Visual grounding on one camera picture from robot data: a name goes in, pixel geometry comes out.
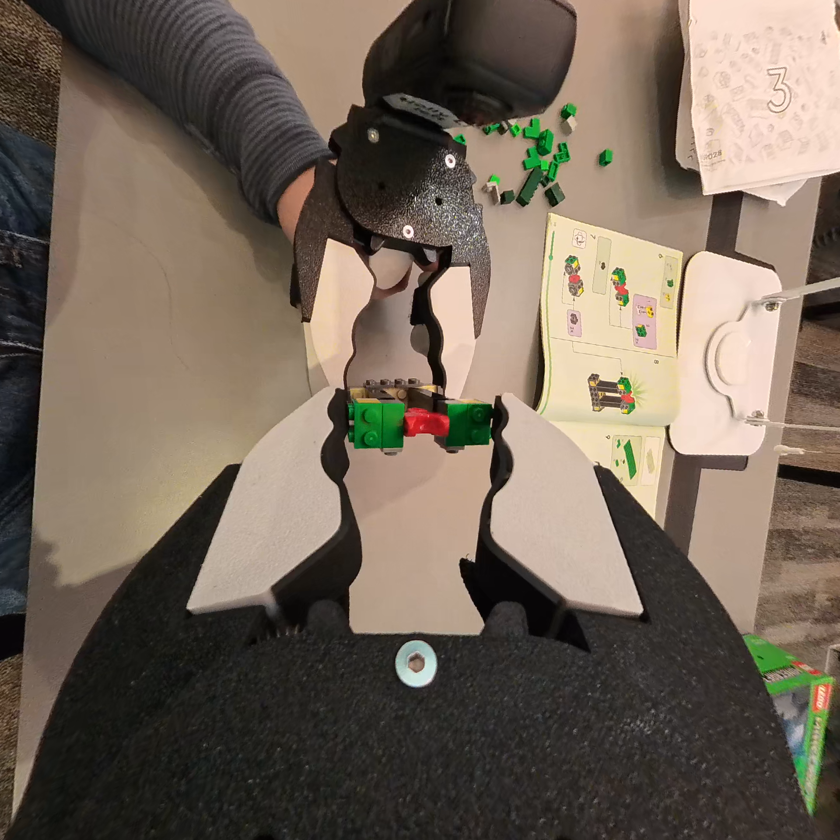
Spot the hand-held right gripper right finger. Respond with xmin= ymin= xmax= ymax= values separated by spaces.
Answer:
xmin=459 ymin=394 xmax=644 ymax=651

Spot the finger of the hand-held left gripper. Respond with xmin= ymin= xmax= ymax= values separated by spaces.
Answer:
xmin=410 ymin=262 xmax=483 ymax=399
xmin=304 ymin=239 xmax=395 ymax=396

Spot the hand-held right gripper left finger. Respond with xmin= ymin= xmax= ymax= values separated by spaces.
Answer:
xmin=187 ymin=387 xmax=363 ymax=631

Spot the green black brick assembly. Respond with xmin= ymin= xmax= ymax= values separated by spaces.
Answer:
xmin=344 ymin=377 xmax=494 ymax=454

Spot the person's left forearm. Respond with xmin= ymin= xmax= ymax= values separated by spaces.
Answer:
xmin=39 ymin=0 xmax=336 ymax=227

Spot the grey desk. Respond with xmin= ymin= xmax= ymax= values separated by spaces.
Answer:
xmin=13 ymin=0 xmax=821 ymax=808

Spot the person's left hand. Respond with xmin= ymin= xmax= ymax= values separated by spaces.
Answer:
xmin=277 ymin=157 xmax=337 ymax=247

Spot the pile of green bricks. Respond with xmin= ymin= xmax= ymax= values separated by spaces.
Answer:
xmin=453 ymin=101 xmax=616 ymax=210

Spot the brick instruction booklet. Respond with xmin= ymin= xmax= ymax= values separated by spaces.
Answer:
xmin=535 ymin=212 xmax=683 ymax=519

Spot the white stand base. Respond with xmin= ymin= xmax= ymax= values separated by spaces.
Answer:
xmin=668 ymin=251 xmax=840 ymax=475

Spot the green cardboard box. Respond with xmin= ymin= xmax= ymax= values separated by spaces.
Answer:
xmin=743 ymin=633 xmax=836 ymax=816

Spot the person's jeans leg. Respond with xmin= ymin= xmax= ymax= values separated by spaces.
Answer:
xmin=0 ymin=121 xmax=56 ymax=621

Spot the white printed paper bag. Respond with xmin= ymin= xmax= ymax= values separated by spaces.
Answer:
xmin=676 ymin=0 xmax=840 ymax=207

